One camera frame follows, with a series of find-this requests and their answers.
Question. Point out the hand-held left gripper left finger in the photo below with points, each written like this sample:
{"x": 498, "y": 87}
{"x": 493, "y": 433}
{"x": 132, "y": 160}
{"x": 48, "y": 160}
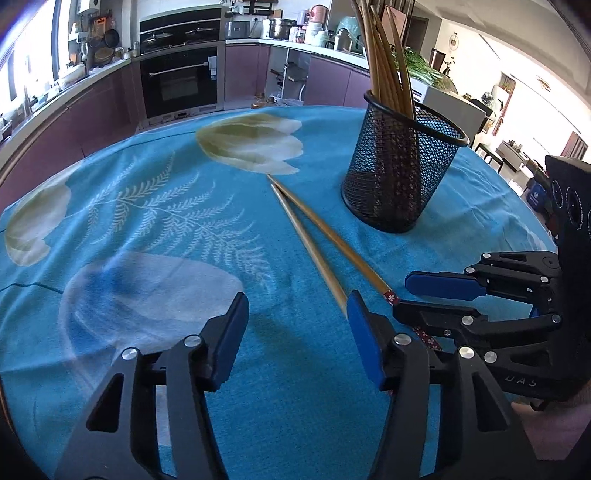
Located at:
{"x": 228, "y": 341}

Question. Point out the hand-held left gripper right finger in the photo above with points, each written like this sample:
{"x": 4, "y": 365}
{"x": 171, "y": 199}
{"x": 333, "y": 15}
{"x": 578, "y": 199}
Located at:
{"x": 364, "y": 341}

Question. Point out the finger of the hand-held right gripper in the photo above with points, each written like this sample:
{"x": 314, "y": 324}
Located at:
{"x": 438, "y": 318}
{"x": 438, "y": 285}

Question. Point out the wooden chopstick red patterned end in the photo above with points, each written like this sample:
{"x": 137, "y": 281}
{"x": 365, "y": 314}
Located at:
{"x": 309, "y": 254}

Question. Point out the bunch of wooden chopsticks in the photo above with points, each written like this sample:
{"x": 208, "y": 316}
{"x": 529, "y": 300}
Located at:
{"x": 332, "y": 240}
{"x": 378, "y": 55}

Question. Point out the black mesh utensil holder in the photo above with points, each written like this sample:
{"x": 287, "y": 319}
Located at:
{"x": 392, "y": 184}

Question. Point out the person's right forearm pink sleeve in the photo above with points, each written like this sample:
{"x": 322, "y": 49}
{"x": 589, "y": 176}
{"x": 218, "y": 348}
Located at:
{"x": 554, "y": 429}

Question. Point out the blue bin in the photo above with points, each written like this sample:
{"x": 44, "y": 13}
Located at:
{"x": 539, "y": 199}

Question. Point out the blue floral tablecloth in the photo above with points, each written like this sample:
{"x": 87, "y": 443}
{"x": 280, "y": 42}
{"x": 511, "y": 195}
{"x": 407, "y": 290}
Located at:
{"x": 138, "y": 230}

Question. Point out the green leafy vegetables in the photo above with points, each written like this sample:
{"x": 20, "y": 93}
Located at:
{"x": 422, "y": 67}

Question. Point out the purple kitchen cabinet beside oven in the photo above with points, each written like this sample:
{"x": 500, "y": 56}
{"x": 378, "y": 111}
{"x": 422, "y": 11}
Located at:
{"x": 332, "y": 78}

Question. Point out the black built-in oven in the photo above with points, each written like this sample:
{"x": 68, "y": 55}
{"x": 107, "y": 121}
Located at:
{"x": 180, "y": 83}

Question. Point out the purple kitchen cabinet under window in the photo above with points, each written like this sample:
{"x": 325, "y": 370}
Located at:
{"x": 60, "y": 134}

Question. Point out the pink kettle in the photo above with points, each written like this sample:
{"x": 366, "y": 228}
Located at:
{"x": 318, "y": 16}

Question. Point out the stainless steel stock pot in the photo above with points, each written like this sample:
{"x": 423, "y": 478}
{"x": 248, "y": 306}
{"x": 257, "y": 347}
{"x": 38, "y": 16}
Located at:
{"x": 282, "y": 28}

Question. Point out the dark cooking pot with lid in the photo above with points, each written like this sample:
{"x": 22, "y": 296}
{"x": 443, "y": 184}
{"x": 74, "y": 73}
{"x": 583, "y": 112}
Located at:
{"x": 157, "y": 37}
{"x": 199, "y": 32}

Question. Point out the silver rice cooker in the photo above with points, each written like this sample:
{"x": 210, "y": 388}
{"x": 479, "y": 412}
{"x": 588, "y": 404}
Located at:
{"x": 236, "y": 29}

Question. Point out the black range hood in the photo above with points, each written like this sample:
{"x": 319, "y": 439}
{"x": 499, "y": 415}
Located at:
{"x": 180, "y": 21}

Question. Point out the white water heater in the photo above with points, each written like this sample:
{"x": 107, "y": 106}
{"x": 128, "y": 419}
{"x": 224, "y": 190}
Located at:
{"x": 87, "y": 4}

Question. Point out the pink wall painting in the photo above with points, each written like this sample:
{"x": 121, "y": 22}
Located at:
{"x": 393, "y": 18}

